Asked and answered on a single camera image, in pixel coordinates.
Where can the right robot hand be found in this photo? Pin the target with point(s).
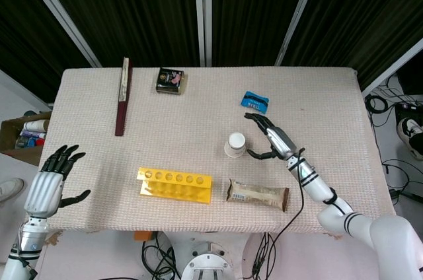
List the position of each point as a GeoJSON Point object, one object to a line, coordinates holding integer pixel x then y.
{"type": "Point", "coordinates": [279, 141]}

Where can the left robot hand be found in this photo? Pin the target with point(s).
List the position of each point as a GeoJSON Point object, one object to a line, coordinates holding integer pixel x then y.
{"type": "Point", "coordinates": [46, 191]}

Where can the white paper cup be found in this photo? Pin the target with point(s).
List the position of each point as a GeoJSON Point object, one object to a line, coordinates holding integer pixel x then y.
{"type": "Point", "coordinates": [235, 145]}

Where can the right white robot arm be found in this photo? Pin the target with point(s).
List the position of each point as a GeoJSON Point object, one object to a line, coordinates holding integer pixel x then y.
{"type": "Point", "coordinates": [343, 210]}

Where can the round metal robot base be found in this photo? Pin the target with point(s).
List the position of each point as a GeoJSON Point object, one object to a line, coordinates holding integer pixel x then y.
{"type": "Point", "coordinates": [207, 260]}

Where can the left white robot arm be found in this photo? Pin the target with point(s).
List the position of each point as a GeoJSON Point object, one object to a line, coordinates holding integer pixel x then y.
{"type": "Point", "coordinates": [20, 247]}

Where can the white shoe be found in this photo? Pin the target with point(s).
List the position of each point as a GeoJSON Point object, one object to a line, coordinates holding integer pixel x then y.
{"type": "Point", "coordinates": [10, 189]}

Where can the blue snack packet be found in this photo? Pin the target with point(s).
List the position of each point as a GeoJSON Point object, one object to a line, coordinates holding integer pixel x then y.
{"type": "Point", "coordinates": [253, 102]}

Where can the brown cardboard box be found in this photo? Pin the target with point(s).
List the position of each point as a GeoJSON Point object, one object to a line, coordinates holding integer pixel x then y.
{"type": "Point", "coordinates": [20, 148]}

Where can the brown snack bar wrapper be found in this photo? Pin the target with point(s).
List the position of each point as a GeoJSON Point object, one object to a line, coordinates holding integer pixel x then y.
{"type": "Point", "coordinates": [257, 195]}

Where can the white cylinder bottle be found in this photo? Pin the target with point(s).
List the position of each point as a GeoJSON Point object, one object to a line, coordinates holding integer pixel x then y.
{"type": "Point", "coordinates": [36, 125]}

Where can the pink woven table cloth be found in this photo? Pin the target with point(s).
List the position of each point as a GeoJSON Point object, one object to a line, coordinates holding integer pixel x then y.
{"type": "Point", "coordinates": [205, 128]}

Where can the orange small block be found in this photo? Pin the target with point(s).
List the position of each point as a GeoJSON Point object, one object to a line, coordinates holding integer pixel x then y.
{"type": "Point", "coordinates": [142, 236]}

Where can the yellow test tube rack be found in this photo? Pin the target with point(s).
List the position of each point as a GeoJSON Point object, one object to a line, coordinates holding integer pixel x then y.
{"type": "Point", "coordinates": [175, 186]}

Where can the dark red book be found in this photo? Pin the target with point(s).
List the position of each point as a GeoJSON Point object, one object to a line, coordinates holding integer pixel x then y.
{"type": "Point", "coordinates": [123, 101]}

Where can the black gold small box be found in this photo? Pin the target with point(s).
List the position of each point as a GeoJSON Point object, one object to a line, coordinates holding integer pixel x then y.
{"type": "Point", "coordinates": [170, 81]}

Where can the black white sneaker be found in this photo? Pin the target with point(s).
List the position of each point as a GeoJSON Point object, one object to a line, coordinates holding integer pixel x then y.
{"type": "Point", "coordinates": [409, 136]}

